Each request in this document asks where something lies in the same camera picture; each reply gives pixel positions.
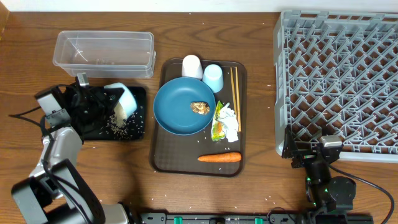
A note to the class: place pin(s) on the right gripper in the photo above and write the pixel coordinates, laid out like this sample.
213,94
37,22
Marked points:
290,148

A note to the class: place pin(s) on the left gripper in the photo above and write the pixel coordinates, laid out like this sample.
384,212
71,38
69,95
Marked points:
99,99

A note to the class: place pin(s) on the light blue bowl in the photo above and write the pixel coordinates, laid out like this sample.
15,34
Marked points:
126,105

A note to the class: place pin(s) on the white rice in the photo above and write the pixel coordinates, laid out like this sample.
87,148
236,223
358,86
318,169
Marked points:
121,127

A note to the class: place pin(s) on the white tissue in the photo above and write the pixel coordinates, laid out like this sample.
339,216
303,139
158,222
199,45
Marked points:
230,124

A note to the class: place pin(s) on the green snack wrapper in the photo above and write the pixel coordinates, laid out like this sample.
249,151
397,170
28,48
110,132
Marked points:
217,127

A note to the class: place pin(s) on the orange carrot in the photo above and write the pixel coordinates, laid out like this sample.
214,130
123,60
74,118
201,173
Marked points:
224,157

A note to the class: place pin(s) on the brown food scrap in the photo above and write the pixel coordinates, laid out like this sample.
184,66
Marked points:
202,108

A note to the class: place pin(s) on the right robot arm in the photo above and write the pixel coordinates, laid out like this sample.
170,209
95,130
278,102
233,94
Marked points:
332,196

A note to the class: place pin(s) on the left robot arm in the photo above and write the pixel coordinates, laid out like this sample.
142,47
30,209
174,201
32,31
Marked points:
54,191

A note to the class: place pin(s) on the grey dishwasher rack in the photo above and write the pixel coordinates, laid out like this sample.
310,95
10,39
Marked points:
337,71

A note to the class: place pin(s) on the black rectangular tray bin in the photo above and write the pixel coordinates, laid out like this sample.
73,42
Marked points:
140,96

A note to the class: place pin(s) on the clear plastic bin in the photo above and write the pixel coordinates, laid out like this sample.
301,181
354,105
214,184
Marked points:
105,54

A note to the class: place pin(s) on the dark blue plate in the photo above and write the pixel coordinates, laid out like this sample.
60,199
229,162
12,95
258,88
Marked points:
172,106

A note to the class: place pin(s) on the wooden chopstick right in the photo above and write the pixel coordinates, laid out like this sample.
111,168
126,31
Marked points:
238,100

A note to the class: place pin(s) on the wooden chopstick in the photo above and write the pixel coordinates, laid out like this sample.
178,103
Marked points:
233,90
238,100

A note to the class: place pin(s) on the white plastic cup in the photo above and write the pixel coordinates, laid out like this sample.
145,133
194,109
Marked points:
191,67

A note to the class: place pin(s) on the dark brown serving tray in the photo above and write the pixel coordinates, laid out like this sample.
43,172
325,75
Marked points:
178,154

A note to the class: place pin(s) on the light blue plastic cup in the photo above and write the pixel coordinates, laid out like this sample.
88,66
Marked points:
213,77

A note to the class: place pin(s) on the wooden chopstick left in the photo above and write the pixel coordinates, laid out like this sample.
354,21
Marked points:
233,90

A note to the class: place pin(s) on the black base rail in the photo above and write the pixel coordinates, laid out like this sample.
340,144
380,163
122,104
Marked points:
273,218

